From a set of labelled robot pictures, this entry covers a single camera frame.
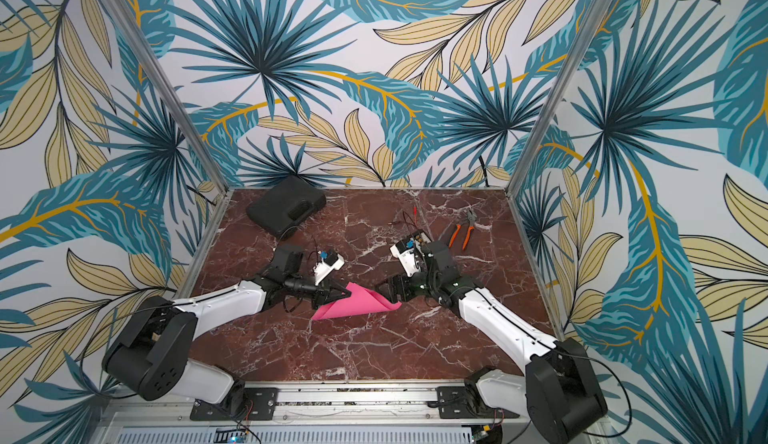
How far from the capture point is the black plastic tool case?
1060mm

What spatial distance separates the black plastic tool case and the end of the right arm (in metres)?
0.48

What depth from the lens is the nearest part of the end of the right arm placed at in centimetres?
71

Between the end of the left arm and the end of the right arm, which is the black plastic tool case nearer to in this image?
the end of the left arm

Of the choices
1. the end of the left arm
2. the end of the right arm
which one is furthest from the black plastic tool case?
the end of the right arm
